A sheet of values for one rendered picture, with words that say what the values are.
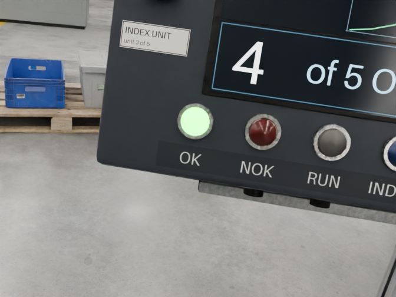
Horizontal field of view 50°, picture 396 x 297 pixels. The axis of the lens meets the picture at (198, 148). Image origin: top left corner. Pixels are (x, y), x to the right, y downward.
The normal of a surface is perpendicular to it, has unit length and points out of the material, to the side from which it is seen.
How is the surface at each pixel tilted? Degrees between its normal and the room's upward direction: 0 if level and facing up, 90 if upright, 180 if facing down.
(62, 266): 0
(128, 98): 75
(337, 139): 71
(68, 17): 90
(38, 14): 90
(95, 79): 95
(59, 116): 90
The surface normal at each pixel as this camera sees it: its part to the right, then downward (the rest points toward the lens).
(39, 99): 0.30, 0.42
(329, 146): -0.15, 0.17
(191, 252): 0.12, -0.91
